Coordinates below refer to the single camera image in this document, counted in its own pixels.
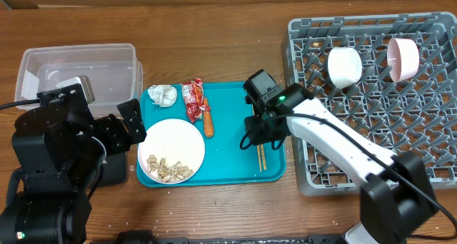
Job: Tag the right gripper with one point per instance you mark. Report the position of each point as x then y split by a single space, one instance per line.
259 136

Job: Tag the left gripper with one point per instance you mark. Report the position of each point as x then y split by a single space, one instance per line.
109 125

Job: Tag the wooden chopstick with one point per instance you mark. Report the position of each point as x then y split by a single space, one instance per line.
259 158
263 157

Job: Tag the white saucer bowl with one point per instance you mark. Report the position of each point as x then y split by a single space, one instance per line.
344 66

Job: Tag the pink white bowl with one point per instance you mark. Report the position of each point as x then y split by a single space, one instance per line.
403 58

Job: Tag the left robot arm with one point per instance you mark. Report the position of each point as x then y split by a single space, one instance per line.
60 147

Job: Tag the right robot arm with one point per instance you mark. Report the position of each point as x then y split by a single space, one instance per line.
396 196

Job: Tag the grey dishwasher rack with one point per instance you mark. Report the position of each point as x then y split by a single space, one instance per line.
418 114

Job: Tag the clear plastic bin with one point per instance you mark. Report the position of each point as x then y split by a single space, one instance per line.
113 70

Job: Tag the crumpled white napkin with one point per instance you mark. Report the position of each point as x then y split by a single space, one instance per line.
163 95

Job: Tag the teal serving tray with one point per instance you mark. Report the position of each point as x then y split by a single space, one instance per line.
224 162

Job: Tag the orange carrot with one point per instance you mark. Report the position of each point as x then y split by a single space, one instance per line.
208 123

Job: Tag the white plate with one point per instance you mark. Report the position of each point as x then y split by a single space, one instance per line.
173 139

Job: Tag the black tray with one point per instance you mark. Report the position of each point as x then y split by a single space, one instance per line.
113 171

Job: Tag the red snack wrapper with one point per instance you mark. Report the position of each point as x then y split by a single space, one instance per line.
193 95

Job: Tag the peanut food scraps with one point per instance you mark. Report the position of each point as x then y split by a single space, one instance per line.
166 173

